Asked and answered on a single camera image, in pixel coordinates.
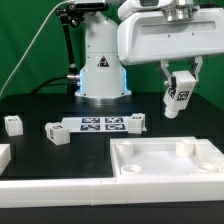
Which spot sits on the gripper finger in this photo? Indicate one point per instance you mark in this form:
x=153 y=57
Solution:
x=164 y=64
x=195 y=66

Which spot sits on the white square tabletop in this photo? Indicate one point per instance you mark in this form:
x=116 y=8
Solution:
x=165 y=156

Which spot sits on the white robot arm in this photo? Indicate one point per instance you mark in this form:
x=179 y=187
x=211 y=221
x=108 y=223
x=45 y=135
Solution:
x=175 y=33

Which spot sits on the AprilTag base sheet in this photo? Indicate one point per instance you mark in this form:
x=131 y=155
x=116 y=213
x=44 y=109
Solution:
x=96 y=124

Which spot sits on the white obstacle fence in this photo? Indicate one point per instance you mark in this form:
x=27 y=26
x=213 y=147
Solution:
x=113 y=190

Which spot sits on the grey camera on mount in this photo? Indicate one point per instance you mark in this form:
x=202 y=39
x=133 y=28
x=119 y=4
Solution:
x=90 y=4

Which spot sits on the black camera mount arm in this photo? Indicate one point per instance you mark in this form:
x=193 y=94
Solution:
x=65 y=21

